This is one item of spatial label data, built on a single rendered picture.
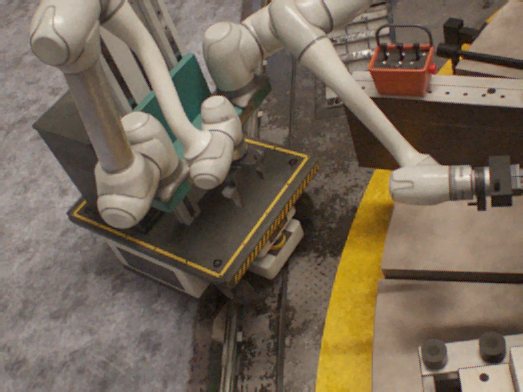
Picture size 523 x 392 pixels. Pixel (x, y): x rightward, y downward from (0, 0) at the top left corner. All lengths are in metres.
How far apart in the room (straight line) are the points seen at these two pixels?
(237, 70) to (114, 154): 0.67
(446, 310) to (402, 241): 0.32
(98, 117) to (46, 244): 1.74
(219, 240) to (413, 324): 0.83
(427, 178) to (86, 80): 0.89
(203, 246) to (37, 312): 0.98
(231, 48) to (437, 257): 1.01
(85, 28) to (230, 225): 1.21
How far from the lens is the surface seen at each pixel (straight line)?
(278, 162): 2.79
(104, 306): 3.08
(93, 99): 1.81
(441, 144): 2.47
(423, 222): 2.46
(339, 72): 1.80
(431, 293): 2.28
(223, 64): 2.39
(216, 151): 1.87
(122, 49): 2.32
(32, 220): 3.69
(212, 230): 2.65
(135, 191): 2.00
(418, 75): 2.28
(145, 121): 2.15
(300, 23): 1.84
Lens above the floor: 2.22
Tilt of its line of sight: 45 degrees down
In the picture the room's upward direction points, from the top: 23 degrees counter-clockwise
